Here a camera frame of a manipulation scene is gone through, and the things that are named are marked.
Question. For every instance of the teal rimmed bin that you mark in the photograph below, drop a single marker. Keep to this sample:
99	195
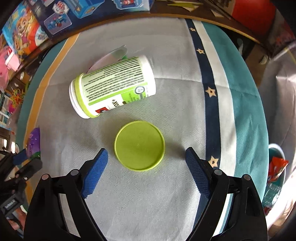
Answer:
274	194

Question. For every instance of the white canister green label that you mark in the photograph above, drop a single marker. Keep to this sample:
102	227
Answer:
111	88

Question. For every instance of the purple snack packet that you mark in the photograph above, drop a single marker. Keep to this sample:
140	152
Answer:
34	143

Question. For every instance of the red plastic wrapper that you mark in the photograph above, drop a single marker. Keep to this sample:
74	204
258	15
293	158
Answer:
277	169

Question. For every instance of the cartoon dog toy box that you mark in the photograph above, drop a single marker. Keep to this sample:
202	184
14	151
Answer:
23	34

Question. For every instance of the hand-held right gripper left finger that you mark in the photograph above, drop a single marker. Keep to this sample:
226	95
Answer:
96	171

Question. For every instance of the dark blue toy box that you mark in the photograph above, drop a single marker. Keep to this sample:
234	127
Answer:
69	14

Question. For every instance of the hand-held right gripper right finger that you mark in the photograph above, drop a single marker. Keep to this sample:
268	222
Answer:
198	171

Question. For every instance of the pink toy box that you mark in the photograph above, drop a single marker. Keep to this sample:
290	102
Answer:
9	64

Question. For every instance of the green plastic lid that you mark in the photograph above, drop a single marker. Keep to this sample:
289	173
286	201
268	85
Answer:
140	146

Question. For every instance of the white foil seal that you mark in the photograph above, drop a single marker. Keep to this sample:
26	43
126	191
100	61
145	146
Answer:
111	56

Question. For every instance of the red gift box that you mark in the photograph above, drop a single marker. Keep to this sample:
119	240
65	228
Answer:
254	14

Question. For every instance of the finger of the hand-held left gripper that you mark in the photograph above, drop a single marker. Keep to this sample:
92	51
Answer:
20	156
31	168

